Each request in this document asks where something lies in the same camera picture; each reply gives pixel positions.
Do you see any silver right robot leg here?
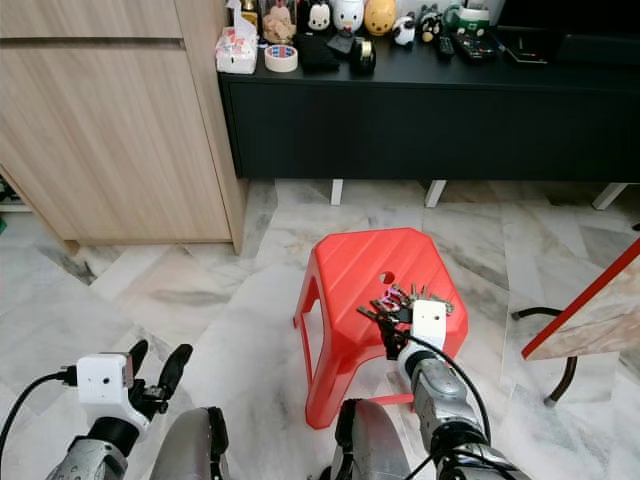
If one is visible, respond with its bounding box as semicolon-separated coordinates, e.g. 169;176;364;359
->
330;398;417;480

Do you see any silver left robot leg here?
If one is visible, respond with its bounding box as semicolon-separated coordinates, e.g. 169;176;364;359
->
150;405;233;480

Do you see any yellow egg figurine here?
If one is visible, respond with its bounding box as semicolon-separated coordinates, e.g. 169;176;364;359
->
364;0;398;37

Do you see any silver robot leg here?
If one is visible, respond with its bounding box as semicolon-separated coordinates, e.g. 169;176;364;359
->
150;405;233;480
330;398;417;480

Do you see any small panda figurine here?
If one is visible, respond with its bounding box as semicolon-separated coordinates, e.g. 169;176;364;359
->
393;14;419;47

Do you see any red edged wooden table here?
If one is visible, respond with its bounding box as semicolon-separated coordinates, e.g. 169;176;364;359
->
520;237;640;361

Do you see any red plastic stool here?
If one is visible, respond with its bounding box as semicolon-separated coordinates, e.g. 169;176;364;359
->
293;227;469;431

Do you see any brown bear figurine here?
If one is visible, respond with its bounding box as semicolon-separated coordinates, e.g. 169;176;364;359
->
260;0;297;46

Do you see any black wallet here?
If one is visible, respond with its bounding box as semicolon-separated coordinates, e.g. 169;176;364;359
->
297;35;343;73

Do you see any black curved table leg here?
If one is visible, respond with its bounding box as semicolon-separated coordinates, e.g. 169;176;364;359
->
510;305;581;406

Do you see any white round figurine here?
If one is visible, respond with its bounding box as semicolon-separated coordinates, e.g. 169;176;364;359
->
332;0;366;36

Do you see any black sideboard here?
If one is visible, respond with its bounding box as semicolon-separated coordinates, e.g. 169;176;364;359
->
217;26;640;209

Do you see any white tissue pack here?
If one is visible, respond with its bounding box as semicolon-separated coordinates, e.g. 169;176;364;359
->
216;23;259;75

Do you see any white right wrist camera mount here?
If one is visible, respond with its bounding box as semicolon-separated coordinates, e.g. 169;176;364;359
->
410;298;448;351

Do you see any light wooden cabinet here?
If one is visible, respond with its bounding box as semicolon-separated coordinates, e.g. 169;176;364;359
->
0;0;249;256

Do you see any beige masking tape roll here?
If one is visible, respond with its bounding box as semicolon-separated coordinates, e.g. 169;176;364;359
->
263;43;299;74

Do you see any black television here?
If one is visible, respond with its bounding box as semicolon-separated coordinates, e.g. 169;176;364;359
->
500;0;640;66

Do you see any green white container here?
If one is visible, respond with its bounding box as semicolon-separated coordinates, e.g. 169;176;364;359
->
448;2;491;35

